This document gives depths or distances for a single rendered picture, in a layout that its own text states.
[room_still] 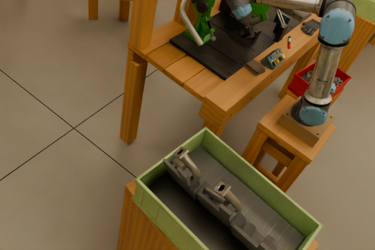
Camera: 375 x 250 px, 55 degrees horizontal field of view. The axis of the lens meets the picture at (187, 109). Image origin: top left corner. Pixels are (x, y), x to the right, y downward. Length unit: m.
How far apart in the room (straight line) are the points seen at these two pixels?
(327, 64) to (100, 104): 1.88
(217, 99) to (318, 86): 0.51
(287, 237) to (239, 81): 0.84
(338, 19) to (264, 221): 0.83
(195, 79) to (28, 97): 1.50
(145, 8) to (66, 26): 1.87
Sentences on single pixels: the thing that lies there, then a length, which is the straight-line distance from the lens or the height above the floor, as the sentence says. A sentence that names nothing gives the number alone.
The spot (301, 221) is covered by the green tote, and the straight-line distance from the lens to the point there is 1.56.
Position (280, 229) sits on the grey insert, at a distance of 1.58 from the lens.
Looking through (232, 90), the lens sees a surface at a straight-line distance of 1.90.
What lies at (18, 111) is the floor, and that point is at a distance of 2.90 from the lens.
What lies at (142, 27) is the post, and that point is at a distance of 1.93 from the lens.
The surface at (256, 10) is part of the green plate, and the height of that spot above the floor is 1.10.
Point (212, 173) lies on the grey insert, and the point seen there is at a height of 0.85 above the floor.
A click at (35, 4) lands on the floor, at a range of 3.96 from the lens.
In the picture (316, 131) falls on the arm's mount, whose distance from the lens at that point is 1.87.
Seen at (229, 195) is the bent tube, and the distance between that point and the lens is 1.18.
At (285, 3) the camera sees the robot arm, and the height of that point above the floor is 1.45.
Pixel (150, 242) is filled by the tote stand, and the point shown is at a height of 0.62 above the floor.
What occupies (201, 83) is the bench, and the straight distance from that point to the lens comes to 1.91.
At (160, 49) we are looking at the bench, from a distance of 2.06.
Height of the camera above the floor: 2.15
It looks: 46 degrees down
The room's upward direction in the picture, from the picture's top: 16 degrees clockwise
